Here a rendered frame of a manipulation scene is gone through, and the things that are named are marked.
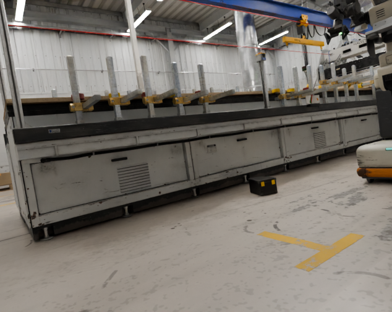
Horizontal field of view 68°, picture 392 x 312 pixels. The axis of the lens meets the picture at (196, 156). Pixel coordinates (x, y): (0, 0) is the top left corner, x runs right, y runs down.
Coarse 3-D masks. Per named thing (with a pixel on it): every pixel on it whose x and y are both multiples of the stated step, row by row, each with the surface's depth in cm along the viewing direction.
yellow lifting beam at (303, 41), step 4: (304, 36) 758; (284, 40) 709; (288, 40) 713; (292, 40) 723; (296, 40) 732; (300, 40) 742; (304, 40) 751; (308, 40) 761; (312, 40) 772; (300, 44) 754; (304, 44) 759; (308, 44) 764; (312, 44) 771; (316, 44) 781; (320, 44) 793; (324, 44) 803; (320, 48) 801
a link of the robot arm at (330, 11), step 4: (332, 8) 187; (336, 8) 189; (344, 8) 190; (348, 8) 191; (328, 12) 188; (332, 12) 186; (336, 12) 187; (340, 12) 191; (344, 12) 190; (332, 16) 188; (336, 16) 188
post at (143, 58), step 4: (140, 56) 205; (144, 56) 205; (140, 60) 206; (144, 60) 205; (144, 64) 205; (144, 68) 205; (144, 72) 204; (144, 76) 205; (148, 76) 206; (144, 80) 206; (148, 80) 206; (144, 84) 207; (148, 84) 206; (148, 88) 206; (148, 92) 206; (148, 104) 206; (152, 104) 207; (148, 108) 207; (152, 108) 207; (148, 112) 208; (152, 112) 207
